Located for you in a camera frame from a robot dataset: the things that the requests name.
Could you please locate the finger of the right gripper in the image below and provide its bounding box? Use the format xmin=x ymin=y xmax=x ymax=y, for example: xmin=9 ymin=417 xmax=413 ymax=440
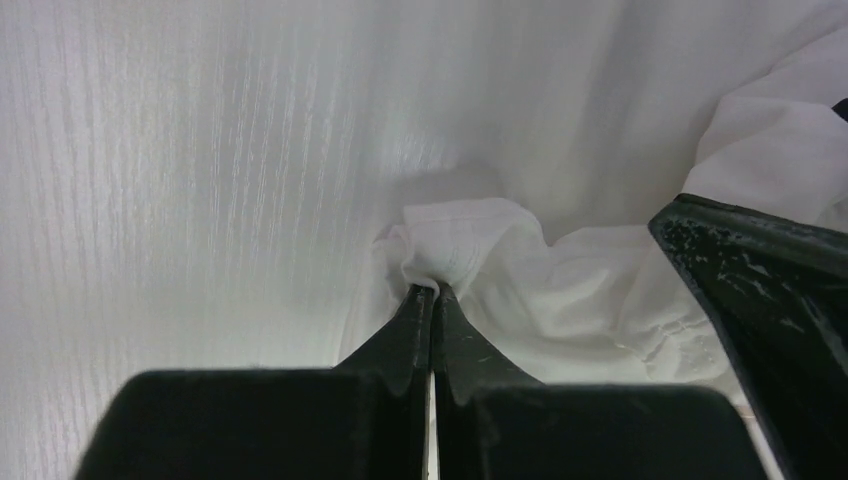
xmin=648 ymin=194 xmax=847 ymax=479

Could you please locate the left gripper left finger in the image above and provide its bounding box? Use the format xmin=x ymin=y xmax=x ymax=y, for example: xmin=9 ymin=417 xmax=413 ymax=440
xmin=76 ymin=286 xmax=434 ymax=479

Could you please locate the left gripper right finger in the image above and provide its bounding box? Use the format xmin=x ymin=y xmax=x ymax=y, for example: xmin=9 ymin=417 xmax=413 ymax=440
xmin=431 ymin=284 xmax=766 ymax=479

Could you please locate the white printed t-shirt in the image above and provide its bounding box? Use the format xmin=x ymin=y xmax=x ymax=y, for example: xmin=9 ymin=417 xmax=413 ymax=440
xmin=339 ymin=1 xmax=847 ymax=398

